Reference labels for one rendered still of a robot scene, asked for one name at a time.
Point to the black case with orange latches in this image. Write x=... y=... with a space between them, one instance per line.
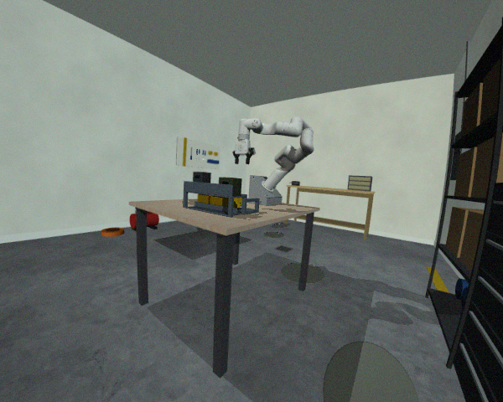
x=201 y=177

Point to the dark grey bin shelf rack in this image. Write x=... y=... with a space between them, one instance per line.
x=220 y=190

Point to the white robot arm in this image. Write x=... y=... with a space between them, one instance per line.
x=287 y=157

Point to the dark green case with orange latches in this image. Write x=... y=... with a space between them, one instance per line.
x=236 y=182

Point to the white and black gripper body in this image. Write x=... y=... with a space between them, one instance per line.
x=242 y=146

